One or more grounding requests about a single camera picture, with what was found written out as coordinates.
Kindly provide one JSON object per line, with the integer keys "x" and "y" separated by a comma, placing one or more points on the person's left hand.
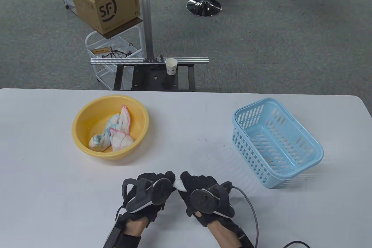
{"x": 157, "y": 176}

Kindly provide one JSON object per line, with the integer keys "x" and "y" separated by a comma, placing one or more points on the person's right hand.
{"x": 197, "y": 181}

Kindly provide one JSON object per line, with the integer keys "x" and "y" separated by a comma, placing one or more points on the black and white controller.
{"x": 159, "y": 191}
{"x": 202, "y": 200}

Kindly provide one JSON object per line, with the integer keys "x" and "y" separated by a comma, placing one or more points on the blue-trimmed white dish cloth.
{"x": 97, "y": 142}
{"x": 178, "y": 185}

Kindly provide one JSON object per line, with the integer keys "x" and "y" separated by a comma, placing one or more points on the pink-trimmed white dish cloth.
{"x": 125, "y": 120}

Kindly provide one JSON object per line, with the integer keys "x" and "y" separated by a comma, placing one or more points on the person's left forearm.
{"x": 135, "y": 226}

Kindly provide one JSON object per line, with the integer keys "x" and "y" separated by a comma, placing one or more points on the person's right forearm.
{"x": 223, "y": 233}

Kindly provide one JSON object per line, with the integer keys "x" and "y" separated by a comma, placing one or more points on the light blue plastic basket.
{"x": 279, "y": 140}

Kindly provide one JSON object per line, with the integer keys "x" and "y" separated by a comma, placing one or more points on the yellow plastic basin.
{"x": 87, "y": 114}

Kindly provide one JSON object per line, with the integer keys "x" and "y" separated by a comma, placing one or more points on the black metal stand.
{"x": 154, "y": 79}

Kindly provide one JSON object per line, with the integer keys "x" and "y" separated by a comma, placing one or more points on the white paper cup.
{"x": 171, "y": 67}

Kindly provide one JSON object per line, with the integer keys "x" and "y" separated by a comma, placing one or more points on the brown flat packet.
{"x": 101, "y": 50}

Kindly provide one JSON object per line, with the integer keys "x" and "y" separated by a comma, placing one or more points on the brown cardboard box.
{"x": 116, "y": 9}

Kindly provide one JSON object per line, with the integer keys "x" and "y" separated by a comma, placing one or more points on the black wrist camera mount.
{"x": 244, "y": 237}
{"x": 113, "y": 233}

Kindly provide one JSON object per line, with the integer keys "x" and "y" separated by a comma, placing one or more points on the horizontal aluminium rail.
{"x": 122, "y": 61}

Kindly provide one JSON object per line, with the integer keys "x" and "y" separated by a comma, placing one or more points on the upright aluminium post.
{"x": 146, "y": 27}

